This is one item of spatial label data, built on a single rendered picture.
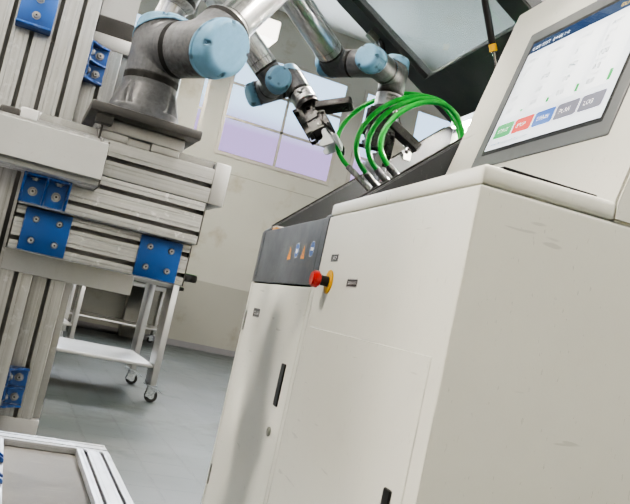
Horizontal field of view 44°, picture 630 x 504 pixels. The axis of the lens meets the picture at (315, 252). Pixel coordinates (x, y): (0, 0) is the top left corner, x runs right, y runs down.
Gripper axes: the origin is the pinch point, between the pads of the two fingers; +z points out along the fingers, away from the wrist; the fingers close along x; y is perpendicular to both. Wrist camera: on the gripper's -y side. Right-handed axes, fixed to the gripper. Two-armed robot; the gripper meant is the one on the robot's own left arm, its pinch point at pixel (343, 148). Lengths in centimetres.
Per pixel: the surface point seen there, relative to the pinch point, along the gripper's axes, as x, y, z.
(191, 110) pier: -593, 103, -541
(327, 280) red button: 45, 20, 55
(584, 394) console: 76, -6, 105
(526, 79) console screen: 48, -38, 39
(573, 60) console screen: 61, -43, 48
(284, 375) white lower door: 24, 41, 60
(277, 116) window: -674, 11, -523
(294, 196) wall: -730, 47, -433
